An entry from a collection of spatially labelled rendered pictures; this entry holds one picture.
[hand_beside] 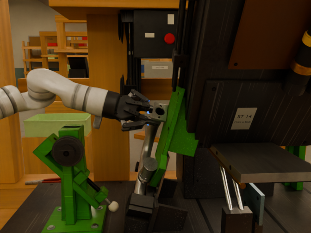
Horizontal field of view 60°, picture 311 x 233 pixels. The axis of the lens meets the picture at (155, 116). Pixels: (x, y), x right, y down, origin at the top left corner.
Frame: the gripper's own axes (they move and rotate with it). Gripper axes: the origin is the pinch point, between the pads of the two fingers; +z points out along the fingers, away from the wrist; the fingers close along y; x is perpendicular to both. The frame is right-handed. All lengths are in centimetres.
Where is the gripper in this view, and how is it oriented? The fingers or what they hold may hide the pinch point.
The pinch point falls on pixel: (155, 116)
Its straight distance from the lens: 75.0
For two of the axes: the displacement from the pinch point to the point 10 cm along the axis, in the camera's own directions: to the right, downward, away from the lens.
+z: 9.6, 2.4, 1.1
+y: 1.3, -8.1, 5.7
